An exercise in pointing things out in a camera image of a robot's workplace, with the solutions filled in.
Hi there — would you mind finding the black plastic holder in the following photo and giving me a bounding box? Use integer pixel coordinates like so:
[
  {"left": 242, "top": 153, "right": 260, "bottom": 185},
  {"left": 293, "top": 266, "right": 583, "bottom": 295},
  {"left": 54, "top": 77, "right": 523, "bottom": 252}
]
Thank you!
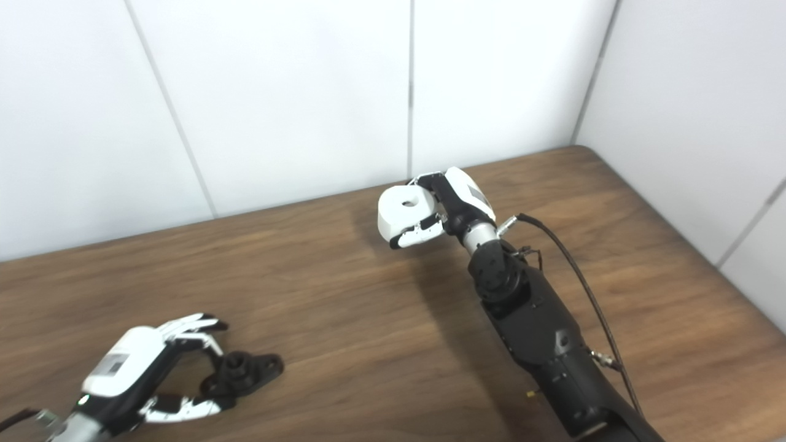
[{"left": 200, "top": 351, "right": 285, "bottom": 398}]

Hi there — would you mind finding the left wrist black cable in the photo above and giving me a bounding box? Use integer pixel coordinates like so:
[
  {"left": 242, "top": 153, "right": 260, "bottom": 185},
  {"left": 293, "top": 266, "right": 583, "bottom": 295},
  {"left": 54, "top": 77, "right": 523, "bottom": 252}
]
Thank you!
[{"left": 0, "top": 408, "right": 59, "bottom": 433}]

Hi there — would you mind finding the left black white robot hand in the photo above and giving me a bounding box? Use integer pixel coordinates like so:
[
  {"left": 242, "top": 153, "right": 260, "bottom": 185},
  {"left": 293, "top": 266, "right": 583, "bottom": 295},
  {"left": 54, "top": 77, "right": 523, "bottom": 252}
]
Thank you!
[{"left": 74, "top": 313, "right": 237, "bottom": 434}]

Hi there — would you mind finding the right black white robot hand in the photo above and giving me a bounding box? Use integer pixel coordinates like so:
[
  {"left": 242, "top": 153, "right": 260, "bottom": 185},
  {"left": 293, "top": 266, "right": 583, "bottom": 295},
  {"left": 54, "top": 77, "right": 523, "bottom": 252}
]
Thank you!
[{"left": 389, "top": 166, "right": 497, "bottom": 250}]

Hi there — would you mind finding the round white plastic piece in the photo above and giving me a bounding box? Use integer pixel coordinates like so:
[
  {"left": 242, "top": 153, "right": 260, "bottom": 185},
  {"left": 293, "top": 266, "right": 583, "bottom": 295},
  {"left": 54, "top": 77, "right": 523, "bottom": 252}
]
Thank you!
[{"left": 376, "top": 183, "right": 440, "bottom": 242}]

